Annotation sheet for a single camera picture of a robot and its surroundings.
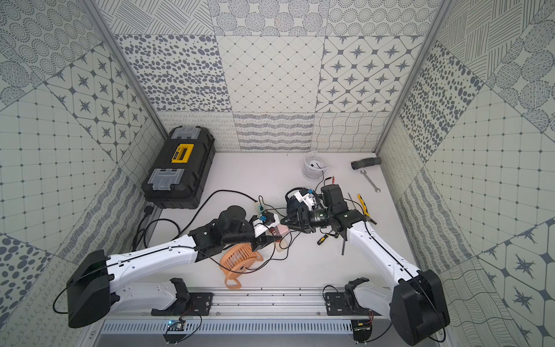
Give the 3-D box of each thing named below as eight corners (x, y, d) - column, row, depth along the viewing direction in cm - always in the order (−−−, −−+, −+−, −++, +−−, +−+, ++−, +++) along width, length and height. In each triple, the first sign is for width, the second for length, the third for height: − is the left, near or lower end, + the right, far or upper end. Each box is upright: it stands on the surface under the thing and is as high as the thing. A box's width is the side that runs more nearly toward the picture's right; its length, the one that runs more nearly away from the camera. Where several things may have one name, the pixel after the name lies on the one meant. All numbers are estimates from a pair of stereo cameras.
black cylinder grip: (353, 171, 115) (355, 166, 112) (350, 166, 117) (352, 161, 114) (380, 165, 118) (382, 160, 115) (376, 160, 120) (378, 155, 117)
